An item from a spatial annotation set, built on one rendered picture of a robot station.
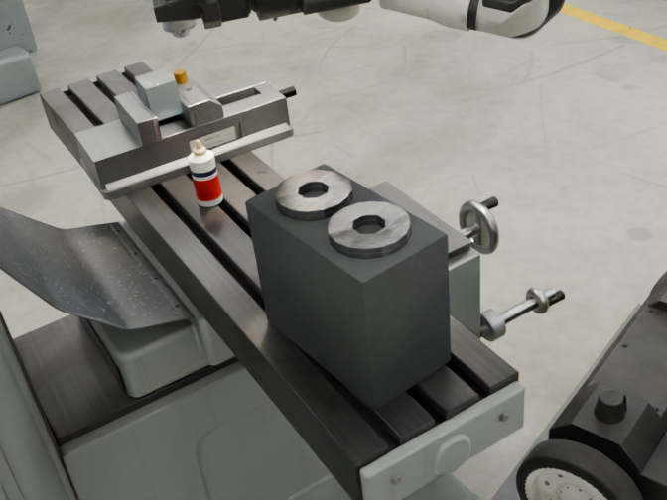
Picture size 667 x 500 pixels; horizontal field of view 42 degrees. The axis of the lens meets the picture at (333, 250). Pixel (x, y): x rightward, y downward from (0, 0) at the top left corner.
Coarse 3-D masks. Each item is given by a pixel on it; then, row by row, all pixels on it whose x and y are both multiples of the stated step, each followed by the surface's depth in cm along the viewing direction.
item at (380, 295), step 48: (288, 192) 100; (336, 192) 99; (288, 240) 97; (336, 240) 91; (384, 240) 90; (432, 240) 92; (288, 288) 102; (336, 288) 92; (384, 288) 90; (432, 288) 95; (288, 336) 109; (336, 336) 97; (384, 336) 93; (432, 336) 99; (384, 384) 97
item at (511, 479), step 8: (632, 312) 184; (624, 320) 182; (616, 336) 178; (608, 344) 177; (600, 352) 175; (592, 368) 172; (584, 376) 170; (576, 392) 167; (568, 400) 166; (560, 408) 164; (552, 424) 162; (544, 432) 160; (536, 440) 159; (544, 440) 158; (520, 464) 155; (512, 472) 153; (504, 480) 152; (512, 480) 152; (504, 488) 151; (512, 488) 151; (496, 496) 150; (504, 496) 150; (512, 496) 149
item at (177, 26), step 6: (162, 0) 118; (168, 0) 117; (162, 24) 121; (168, 24) 120; (174, 24) 119; (180, 24) 119; (186, 24) 120; (192, 24) 120; (168, 30) 120; (174, 30) 120; (180, 30) 120; (186, 30) 120
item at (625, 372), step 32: (640, 320) 154; (608, 352) 149; (640, 352) 148; (608, 384) 142; (640, 384) 142; (576, 416) 135; (608, 416) 132; (640, 416) 134; (608, 448) 132; (640, 448) 131; (640, 480) 131
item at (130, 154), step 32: (128, 96) 147; (224, 96) 153; (256, 96) 151; (96, 128) 148; (128, 128) 146; (160, 128) 145; (192, 128) 144; (224, 128) 147; (256, 128) 150; (288, 128) 152; (96, 160) 138; (128, 160) 141; (160, 160) 144; (224, 160) 148; (128, 192) 142
